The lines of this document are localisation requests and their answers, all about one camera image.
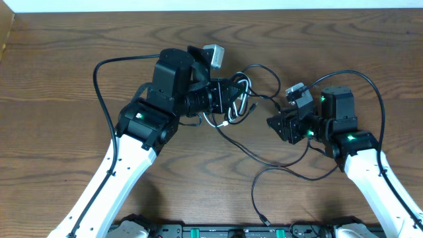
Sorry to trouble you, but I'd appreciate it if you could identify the white usb cable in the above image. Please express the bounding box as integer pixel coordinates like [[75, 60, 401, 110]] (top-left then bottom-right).
[[202, 78, 254, 128]]

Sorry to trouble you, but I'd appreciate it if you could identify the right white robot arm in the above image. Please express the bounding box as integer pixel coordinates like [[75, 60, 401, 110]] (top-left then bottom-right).
[[267, 83, 422, 237]]

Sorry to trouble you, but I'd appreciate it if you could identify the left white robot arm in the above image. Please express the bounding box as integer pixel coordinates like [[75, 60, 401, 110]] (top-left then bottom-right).
[[49, 44, 245, 237]]

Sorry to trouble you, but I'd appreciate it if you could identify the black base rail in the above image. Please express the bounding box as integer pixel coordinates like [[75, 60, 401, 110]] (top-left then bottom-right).
[[108, 214, 387, 238]]

